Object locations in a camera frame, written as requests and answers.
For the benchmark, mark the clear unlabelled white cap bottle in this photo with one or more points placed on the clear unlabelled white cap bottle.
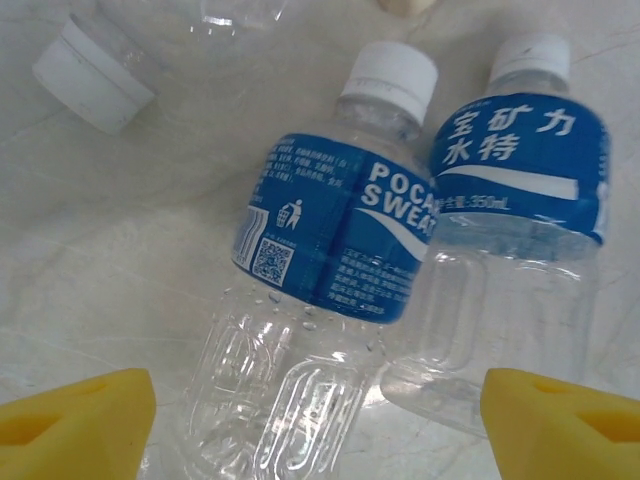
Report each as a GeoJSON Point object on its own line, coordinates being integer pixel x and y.
{"type": "Point", "coordinates": [90, 80]}

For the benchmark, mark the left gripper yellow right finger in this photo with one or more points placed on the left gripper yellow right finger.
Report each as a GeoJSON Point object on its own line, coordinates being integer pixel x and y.
{"type": "Point", "coordinates": [565, 435]}

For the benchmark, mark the blue label Pocari Sweat bottle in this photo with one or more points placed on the blue label Pocari Sweat bottle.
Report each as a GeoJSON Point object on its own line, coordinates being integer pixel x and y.
{"type": "Point", "coordinates": [520, 190]}
{"type": "Point", "coordinates": [325, 225]}

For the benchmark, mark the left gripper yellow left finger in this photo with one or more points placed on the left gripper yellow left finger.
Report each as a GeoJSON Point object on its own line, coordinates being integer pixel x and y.
{"type": "Point", "coordinates": [70, 430]}

